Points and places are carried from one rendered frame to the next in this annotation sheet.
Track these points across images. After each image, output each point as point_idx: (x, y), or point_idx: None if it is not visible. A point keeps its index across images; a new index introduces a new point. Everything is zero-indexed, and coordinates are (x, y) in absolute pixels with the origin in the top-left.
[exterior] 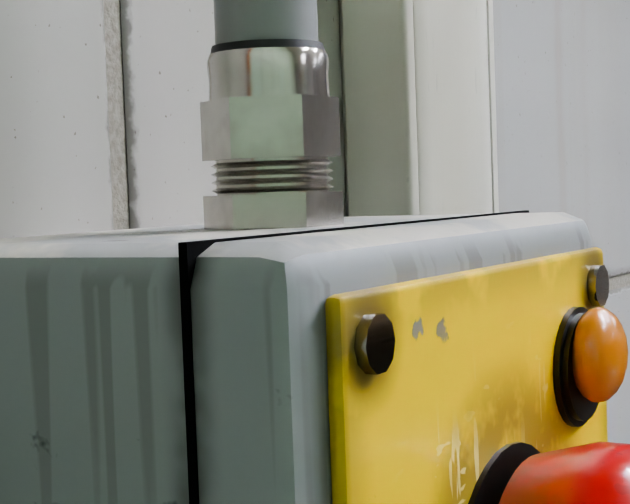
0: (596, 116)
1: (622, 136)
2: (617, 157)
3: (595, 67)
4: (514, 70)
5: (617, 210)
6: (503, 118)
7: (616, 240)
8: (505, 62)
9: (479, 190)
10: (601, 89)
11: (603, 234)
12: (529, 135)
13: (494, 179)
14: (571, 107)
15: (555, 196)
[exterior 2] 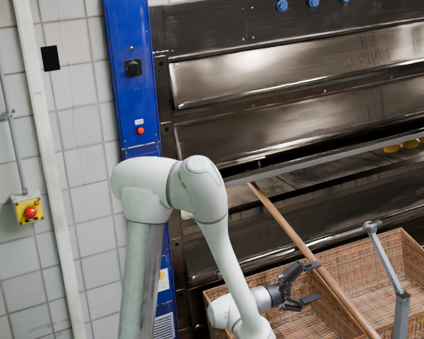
0: (91, 169)
1: (98, 169)
2: (97, 171)
3: (90, 165)
4: (72, 170)
5: (97, 175)
6: (70, 174)
7: (97, 178)
8: (70, 170)
9: (56, 184)
10: (92, 166)
11: (93, 178)
12: (75, 174)
13: (59, 183)
14: (85, 169)
15: (81, 177)
